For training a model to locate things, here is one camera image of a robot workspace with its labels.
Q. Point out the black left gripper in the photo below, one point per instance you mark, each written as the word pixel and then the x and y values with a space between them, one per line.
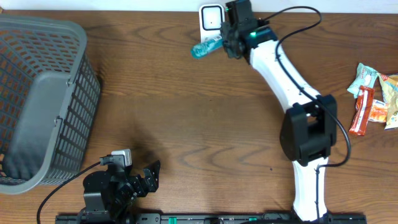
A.
pixel 150 182

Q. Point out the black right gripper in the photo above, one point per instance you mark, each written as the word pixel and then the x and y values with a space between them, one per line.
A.
pixel 225 27

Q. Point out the teal mouthwash bottle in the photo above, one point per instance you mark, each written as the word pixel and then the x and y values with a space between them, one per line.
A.
pixel 201 50

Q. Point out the pale wet wipes pack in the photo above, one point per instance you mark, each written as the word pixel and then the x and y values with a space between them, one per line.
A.
pixel 365 76

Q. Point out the orange snack bar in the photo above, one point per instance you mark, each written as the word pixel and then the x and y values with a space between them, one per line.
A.
pixel 363 107

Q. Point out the yellow snack bag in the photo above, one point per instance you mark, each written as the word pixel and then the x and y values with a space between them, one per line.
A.
pixel 389 94

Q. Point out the small orange tissue pack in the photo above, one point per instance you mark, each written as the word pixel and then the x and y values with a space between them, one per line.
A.
pixel 378 112

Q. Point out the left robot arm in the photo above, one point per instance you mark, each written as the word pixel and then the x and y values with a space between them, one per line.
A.
pixel 109 194

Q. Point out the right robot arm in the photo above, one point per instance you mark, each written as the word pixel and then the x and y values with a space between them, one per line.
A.
pixel 308 130

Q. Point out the white barcode scanner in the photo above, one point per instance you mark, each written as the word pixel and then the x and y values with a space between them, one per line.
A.
pixel 211 17

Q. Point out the grey plastic basket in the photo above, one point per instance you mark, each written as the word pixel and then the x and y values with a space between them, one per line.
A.
pixel 49 96

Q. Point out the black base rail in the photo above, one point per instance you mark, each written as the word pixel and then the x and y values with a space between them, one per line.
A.
pixel 273 217

